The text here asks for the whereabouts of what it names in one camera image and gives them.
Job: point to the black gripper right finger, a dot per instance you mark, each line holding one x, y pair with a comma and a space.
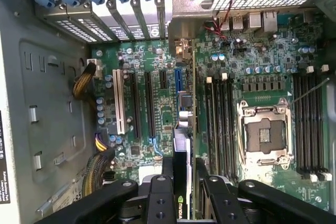
223, 200

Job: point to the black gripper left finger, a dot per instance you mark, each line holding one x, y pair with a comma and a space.
160, 197

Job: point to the green graphics card black shroud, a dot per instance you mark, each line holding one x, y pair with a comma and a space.
181, 161

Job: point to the metal CPU socket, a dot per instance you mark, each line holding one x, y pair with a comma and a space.
265, 134

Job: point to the white expansion slot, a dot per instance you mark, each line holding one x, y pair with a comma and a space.
119, 103

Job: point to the short black expansion slot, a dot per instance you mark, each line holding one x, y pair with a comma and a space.
163, 79

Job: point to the blue expansion slot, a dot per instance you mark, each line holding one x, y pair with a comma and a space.
178, 79

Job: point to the metal socket locking lever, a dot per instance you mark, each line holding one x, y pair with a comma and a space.
309, 90

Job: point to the green motherboard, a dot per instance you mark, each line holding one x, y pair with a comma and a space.
262, 56

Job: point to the perforated black slot cover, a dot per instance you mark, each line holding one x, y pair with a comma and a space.
99, 30
76, 31

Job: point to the black open PC case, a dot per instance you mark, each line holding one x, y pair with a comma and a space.
10, 51

